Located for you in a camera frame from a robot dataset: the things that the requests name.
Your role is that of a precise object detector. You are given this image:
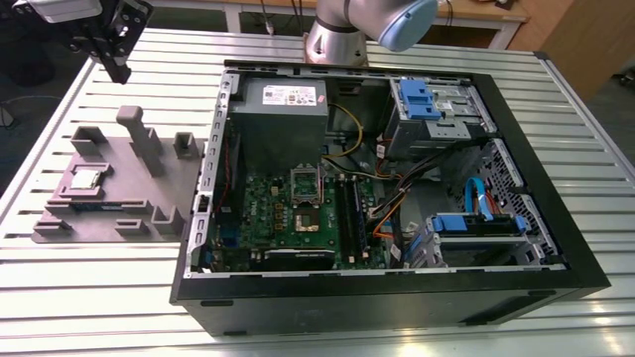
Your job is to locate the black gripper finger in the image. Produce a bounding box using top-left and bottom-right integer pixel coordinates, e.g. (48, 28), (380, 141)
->
(61, 22), (120, 83)
(116, 0), (155, 84)

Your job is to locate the silver CPU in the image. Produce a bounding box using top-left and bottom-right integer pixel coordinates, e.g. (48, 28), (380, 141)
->
(68, 169), (105, 191)

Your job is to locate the metal socket cover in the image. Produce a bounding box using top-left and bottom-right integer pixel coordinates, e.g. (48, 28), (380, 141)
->
(289, 164), (327, 206)

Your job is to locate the CPU socket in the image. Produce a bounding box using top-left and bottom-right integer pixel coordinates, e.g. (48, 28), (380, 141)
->
(292, 207), (327, 234)

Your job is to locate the black office chair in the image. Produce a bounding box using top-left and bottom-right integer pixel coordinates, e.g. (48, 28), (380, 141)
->
(0, 18), (64, 89)

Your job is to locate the grey parts rack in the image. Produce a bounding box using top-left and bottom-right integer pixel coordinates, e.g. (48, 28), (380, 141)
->
(29, 105), (209, 245)

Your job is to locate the grey power supply unit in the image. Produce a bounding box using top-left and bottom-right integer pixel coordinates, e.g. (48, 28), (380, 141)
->
(228, 77), (329, 176)

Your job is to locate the green motherboard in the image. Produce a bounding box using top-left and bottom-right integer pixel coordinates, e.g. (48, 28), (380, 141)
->
(207, 163), (393, 272)

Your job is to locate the metal drive cage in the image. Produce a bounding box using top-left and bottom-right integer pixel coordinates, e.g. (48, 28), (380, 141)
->
(385, 77), (497, 161)

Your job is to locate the black graphics card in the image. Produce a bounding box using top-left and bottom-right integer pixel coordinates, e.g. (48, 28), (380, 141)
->
(249, 247), (336, 271)

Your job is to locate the black PC case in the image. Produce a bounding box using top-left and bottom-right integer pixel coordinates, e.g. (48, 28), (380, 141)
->
(168, 58), (612, 338)

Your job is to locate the hard disk in blue carrier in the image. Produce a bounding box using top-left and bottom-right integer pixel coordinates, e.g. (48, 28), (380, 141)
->
(428, 213), (529, 239)

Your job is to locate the wooden cabinet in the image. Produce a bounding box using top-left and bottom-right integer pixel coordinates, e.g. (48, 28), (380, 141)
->
(509, 0), (635, 101)

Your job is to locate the silver disk bay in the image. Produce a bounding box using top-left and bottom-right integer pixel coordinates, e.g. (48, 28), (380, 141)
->
(404, 222), (561, 269)

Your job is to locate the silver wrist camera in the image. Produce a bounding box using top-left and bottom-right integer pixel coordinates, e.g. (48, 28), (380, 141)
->
(25, 0), (104, 24)

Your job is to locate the yellow wire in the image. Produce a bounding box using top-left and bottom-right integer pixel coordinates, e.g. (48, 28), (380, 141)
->
(320, 103), (364, 161)

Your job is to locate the blue plastic drive bracket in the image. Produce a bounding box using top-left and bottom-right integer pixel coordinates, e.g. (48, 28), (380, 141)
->
(399, 79), (443, 122)

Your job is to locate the black cable bundle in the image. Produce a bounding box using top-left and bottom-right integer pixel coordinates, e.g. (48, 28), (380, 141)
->
(369, 138), (485, 268)

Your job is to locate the orange wire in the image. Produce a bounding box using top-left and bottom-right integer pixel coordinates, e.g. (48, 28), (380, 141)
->
(371, 202), (401, 239)

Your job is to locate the blue flat wire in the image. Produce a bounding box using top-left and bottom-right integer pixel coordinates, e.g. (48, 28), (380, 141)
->
(465, 177), (497, 220)

